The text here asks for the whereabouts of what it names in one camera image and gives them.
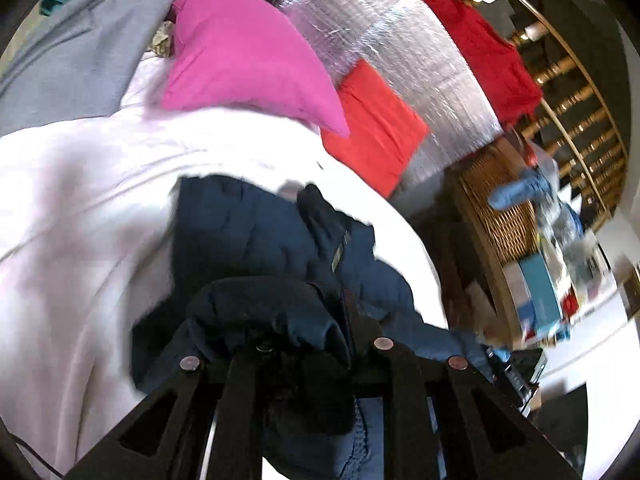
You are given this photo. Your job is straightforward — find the wicker basket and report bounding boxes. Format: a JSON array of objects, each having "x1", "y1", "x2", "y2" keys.
[{"x1": 457, "y1": 152, "x2": 546, "y2": 266}]

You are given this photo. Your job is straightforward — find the red cushion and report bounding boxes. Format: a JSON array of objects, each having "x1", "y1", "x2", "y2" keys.
[{"x1": 321, "y1": 58, "x2": 431, "y2": 200}]

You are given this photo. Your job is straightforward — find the white bed sheet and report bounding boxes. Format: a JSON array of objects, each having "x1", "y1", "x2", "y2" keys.
[{"x1": 0, "y1": 57, "x2": 448, "y2": 480}]

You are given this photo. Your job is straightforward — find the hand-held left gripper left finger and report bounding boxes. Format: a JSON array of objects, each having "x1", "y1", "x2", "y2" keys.
[{"x1": 65, "y1": 355, "x2": 263, "y2": 480}]

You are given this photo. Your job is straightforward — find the wooden stair railing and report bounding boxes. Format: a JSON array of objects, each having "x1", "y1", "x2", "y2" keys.
[{"x1": 395, "y1": 0, "x2": 628, "y2": 216}]

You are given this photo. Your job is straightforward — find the magenta pillow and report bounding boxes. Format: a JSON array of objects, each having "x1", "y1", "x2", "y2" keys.
[{"x1": 161, "y1": 0, "x2": 351, "y2": 138}]

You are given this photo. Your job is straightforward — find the red cloth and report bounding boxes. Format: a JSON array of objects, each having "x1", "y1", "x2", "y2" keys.
[{"x1": 400, "y1": 0, "x2": 543, "y2": 128}]

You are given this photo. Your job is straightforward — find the navy blue garment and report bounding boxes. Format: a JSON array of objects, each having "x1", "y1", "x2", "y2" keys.
[{"x1": 131, "y1": 175, "x2": 506, "y2": 480}]

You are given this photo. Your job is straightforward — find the silver foil mat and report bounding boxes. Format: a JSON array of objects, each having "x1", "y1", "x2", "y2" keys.
[{"x1": 277, "y1": 0, "x2": 503, "y2": 196}]

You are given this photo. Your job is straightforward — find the teal cardboard box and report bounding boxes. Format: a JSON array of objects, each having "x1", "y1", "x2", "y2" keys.
[{"x1": 517, "y1": 252, "x2": 563, "y2": 336}]

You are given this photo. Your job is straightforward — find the blue cloth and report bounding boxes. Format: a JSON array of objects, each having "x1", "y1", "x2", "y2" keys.
[{"x1": 489, "y1": 167, "x2": 556, "y2": 211}]

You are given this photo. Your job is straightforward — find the grey garment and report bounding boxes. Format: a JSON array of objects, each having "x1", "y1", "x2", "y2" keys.
[{"x1": 0, "y1": 0, "x2": 191, "y2": 138}]

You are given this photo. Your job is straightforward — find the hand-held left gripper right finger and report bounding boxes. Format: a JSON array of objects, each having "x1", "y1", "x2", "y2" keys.
[{"x1": 344, "y1": 290, "x2": 583, "y2": 480}]

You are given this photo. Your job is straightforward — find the wooden bench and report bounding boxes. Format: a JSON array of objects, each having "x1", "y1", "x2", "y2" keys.
[{"x1": 440, "y1": 160, "x2": 551, "y2": 351}]

